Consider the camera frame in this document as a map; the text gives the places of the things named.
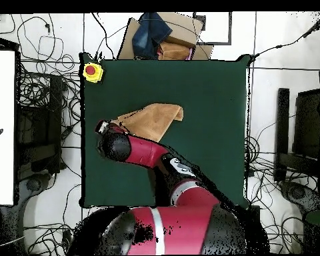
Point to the black flat bar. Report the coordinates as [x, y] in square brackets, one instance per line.
[282, 133]

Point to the brown cardboard box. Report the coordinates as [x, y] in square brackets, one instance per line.
[184, 29]

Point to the black rectangular frame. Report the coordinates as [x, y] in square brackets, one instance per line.
[230, 26]

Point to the black stand leg with knob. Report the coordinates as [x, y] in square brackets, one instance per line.
[34, 184]
[298, 192]

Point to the folded tan towel in box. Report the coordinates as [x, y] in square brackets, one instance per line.
[173, 52]

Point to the black box stand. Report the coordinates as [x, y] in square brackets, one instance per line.
[308, 120]

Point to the blue denim jeans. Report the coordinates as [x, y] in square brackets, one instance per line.
[149, 34]

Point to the yellow red emergency stop button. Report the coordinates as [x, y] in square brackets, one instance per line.
[92, 72]

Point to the dark green tablecloth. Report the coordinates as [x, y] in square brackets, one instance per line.
[216, 106]

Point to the tan terry towel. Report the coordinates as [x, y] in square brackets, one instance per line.
[152, 120]

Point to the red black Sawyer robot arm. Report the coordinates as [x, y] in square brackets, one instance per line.
[186, 226]

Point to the black equipment stand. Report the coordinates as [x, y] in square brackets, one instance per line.
[54, 106]

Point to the white rectangular board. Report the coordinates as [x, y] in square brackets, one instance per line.
[1, 128]

